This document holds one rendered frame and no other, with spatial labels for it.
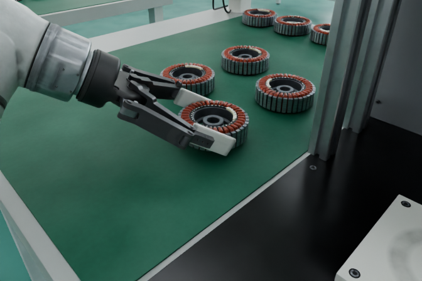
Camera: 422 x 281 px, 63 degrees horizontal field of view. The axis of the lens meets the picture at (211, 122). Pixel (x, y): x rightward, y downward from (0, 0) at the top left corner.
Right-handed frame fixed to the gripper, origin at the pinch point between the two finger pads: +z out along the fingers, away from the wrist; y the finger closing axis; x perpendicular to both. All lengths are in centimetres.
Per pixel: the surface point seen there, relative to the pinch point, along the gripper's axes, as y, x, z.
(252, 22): -59, 13, 24
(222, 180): 10.5, -3.0, 0.8
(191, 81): -14.8, 0.5, -0.8
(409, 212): 24.0, 8.6, 14.6
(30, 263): -34, -80, -11
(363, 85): 5.4, 16.8, 15.7
